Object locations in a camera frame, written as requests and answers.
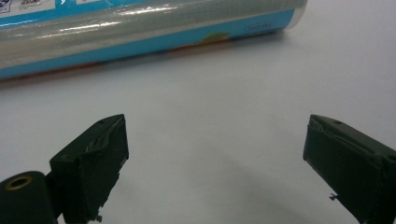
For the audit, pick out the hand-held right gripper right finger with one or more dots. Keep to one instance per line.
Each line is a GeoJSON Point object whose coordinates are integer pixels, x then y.
{"type": "Point", "coordinates": [351, 168]}

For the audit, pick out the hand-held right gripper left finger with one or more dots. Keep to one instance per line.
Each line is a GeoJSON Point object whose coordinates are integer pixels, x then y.
{"type": "Point", "coordinates": [90, 168]}

